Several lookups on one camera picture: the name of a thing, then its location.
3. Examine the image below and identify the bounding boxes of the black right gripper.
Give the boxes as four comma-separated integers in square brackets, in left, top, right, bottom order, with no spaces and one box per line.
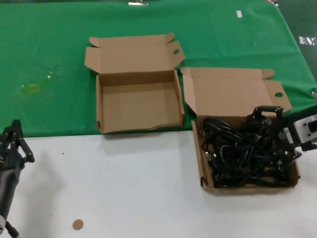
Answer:
[247,105,302,172]

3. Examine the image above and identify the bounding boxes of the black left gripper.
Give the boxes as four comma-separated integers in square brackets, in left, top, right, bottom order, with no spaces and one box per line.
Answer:
[0,119,35,174]

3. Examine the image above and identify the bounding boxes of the cardboard box, round flap hole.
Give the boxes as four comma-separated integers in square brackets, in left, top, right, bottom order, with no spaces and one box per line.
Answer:
[180,66,302,196]

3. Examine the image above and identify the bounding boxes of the cardboard box, oval flap hole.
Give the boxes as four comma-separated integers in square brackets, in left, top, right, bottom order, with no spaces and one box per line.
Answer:
[84,32,186,134]

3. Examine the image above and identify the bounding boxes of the green table cloth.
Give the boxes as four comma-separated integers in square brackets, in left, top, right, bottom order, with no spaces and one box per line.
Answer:
[0,1,317,139]

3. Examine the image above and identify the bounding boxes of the tangled black power cables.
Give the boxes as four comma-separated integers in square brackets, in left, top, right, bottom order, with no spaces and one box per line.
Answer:
[200,117,295,188]

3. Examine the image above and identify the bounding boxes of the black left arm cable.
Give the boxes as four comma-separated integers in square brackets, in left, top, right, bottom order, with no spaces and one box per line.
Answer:
[4,220,21,238]

